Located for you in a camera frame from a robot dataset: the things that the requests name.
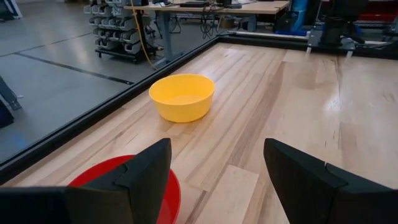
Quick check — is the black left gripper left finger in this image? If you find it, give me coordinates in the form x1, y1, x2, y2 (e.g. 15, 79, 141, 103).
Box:
0, 138, 173, 224

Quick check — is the blue upright object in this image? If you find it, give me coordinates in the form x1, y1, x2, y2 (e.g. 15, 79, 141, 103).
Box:
274, 0, 309, 37

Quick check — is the black table edge rail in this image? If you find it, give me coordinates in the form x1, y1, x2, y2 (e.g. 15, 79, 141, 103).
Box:
0, 32, 398, 184

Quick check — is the dark stand foot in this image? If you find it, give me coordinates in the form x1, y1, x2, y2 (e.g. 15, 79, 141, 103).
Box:
0, 76, 22, 129

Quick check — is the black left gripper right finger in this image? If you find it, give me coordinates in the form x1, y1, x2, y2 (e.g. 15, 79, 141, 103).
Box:
263, 138, 398, 224

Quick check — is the wooden desk with grey legs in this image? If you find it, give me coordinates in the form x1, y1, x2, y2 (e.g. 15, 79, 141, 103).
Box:
123, 0, 290, 68

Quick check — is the cardboard box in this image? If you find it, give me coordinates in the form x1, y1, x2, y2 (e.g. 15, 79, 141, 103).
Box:
219, 17, 237, 30

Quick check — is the rack of grey storage bins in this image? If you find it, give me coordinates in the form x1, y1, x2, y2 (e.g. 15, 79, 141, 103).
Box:
83, 0, 158, 64

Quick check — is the red plastic bowl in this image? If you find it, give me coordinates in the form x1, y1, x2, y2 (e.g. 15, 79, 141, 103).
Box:
67, 154, 182, 224

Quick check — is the black keyboard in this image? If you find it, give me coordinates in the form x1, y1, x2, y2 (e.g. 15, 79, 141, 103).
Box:
179, 1, 210, 9

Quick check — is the yellow plastic bowl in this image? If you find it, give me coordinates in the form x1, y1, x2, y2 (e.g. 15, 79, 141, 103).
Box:
148, 73, 216, 124

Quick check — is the yellow hanging cable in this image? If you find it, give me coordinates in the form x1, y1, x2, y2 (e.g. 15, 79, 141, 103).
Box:
129, 0, 157, 70

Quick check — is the black cable bundle under desk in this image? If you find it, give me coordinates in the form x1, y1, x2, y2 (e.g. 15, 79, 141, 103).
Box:
200, 5, 220, 40

